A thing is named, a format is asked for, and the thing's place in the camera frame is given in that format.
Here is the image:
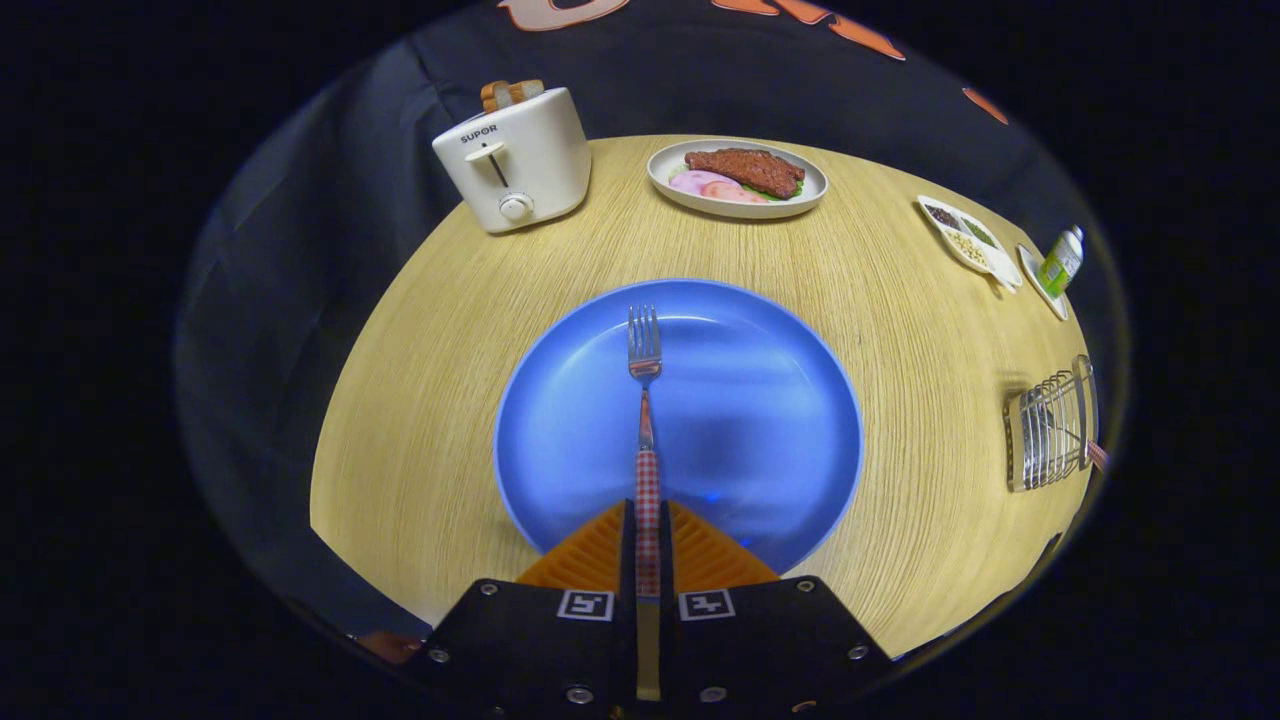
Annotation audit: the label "small white dish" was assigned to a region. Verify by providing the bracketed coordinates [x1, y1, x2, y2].
[1017, 243, 1069, 322]

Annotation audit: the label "fork with red checked handle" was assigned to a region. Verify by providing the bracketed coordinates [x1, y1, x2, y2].
[627, 305, 664, 599]

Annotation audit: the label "pink ham slices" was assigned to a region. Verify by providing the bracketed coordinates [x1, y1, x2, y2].
[668, 170, 767, 205]

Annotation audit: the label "blue round plate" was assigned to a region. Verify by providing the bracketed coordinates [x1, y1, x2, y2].
[493, 278, 864, 577]

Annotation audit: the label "white divided tray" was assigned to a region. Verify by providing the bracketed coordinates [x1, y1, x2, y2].
[917, 195, 1024, 295]

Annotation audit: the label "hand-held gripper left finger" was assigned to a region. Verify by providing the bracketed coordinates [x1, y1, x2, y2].
[425, 498, 638, 720]

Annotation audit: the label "metal cutlery basket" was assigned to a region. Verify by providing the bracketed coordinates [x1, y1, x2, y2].
[1003, 355, 1101, 493]

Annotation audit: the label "brown grilled meat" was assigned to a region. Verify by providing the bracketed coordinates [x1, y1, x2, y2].
[684, 148, 807, 200]

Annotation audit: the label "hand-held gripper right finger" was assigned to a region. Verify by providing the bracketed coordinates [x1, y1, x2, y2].
[655, 498, 896, 720]

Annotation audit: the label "green label metal bottle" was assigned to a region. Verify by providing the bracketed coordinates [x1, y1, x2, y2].
[1037, 225, 1086, 299]

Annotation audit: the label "white toaster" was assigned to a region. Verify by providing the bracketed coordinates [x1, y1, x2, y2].
[432, 85, 593, 235]

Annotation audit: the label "white oval plate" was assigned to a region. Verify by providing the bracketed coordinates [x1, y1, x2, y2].
[646, 139, 830, 220]

